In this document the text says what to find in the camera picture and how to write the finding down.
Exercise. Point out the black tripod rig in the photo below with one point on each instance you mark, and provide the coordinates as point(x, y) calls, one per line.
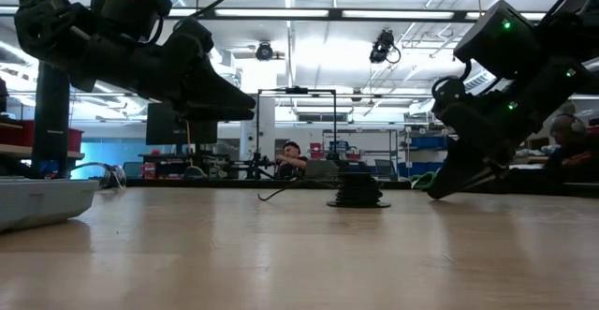
point(257, 165)

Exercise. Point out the red storage drawers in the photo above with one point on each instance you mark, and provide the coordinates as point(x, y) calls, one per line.
point(316, 151)

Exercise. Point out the black monitor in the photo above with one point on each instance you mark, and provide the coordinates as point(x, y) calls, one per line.
point(159, 127)

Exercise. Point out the black overhead beam with lights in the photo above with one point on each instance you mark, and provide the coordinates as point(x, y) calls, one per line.
point(334, 14)

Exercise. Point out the person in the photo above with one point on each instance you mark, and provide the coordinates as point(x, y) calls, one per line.
point(292, 160)
point(568, 137)

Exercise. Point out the grey storage rack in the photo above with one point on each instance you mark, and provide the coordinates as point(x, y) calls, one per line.
point(407, 155)

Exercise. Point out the white pillar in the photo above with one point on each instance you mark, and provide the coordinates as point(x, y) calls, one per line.
point(267, 137)

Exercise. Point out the black upright frame post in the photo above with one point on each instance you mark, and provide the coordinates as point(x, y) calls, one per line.
point(51, 127)

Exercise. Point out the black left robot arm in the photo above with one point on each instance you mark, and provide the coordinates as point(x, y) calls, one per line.
point(107, 52)

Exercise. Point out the wooden shelf board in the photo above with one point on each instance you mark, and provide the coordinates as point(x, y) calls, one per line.
point(14, 151)

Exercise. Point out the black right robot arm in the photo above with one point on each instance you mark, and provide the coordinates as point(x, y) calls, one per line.
point(552, 66)

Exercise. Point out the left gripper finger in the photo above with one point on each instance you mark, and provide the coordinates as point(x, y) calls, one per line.
point(215, 115)
point(220, 92)

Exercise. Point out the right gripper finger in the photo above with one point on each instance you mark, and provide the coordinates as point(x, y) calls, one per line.
point(461, 169)
point(491, 176)

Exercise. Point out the grey green work glove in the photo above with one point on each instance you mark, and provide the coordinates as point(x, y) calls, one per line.
point(421, 181)

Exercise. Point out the black equipment desk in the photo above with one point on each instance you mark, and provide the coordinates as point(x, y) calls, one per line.
point(164, 165)

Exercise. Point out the grey plastic tray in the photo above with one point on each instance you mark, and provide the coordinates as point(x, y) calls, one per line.
point(42, 202)

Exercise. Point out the blue storage bin row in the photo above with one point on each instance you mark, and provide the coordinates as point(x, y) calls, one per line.
point(421, 169)

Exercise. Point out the red plastic bin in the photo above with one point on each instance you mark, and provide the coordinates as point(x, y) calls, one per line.
point(16, 134)
point(76, 140)

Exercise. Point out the grey laptop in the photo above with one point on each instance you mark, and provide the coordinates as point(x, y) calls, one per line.
point(323, 169)

